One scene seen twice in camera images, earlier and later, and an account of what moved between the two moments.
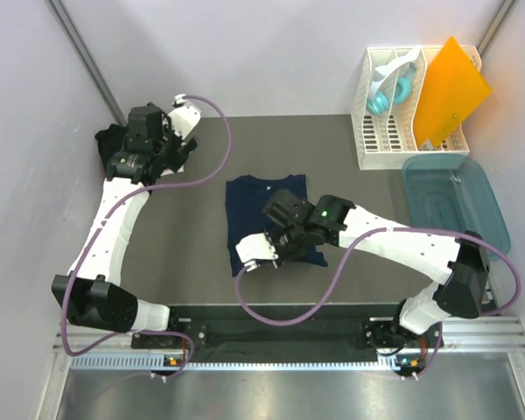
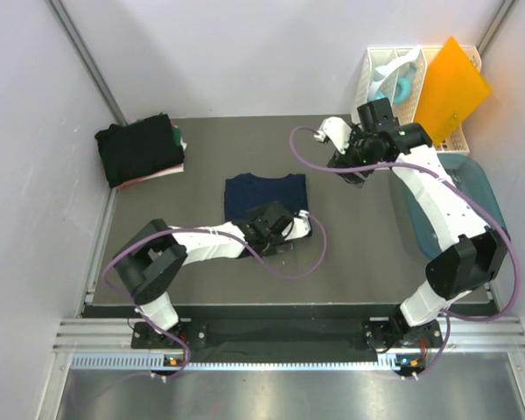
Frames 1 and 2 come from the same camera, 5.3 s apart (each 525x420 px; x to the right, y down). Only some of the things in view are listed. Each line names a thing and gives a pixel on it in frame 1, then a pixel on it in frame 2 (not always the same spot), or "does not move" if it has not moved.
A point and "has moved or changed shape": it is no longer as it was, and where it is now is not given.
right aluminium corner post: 494,24 does not move
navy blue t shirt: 245,200 has moved or changed shape
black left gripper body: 168,144 → 276,244
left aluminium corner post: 87,59 does not move
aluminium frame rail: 500,335 does not move
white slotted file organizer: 382,141 does not move
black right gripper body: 288,242 → 359,151
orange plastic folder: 455,89 does not move
